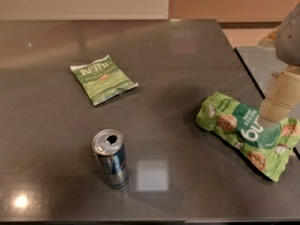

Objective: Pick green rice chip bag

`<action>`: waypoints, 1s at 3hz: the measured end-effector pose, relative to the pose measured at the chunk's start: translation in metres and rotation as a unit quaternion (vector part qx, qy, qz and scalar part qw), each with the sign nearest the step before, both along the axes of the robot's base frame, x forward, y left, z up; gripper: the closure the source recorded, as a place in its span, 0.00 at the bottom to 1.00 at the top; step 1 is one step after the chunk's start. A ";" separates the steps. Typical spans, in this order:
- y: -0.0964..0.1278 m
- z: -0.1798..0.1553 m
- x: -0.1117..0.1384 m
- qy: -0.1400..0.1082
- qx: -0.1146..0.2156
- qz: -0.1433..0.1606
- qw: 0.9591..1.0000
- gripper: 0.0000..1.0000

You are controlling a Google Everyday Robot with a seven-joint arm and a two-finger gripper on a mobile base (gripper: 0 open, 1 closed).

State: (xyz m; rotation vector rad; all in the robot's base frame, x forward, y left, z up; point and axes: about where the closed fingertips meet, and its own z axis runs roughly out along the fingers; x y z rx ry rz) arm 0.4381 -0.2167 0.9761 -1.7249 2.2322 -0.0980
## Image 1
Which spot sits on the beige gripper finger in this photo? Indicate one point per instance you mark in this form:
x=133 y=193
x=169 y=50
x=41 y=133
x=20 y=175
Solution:
x=282 y=94

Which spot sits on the green rice chip bag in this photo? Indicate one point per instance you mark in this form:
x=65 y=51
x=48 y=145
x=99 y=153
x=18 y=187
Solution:
x=267 y=148

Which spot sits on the green Kettle chip bag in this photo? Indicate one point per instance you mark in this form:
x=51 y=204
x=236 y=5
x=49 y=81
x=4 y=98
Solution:
x=102 y=80

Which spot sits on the blue silver energy drink can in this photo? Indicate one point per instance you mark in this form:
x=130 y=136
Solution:
x=109 y=149

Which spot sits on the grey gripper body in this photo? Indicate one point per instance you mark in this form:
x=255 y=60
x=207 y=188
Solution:
x=290 y=40

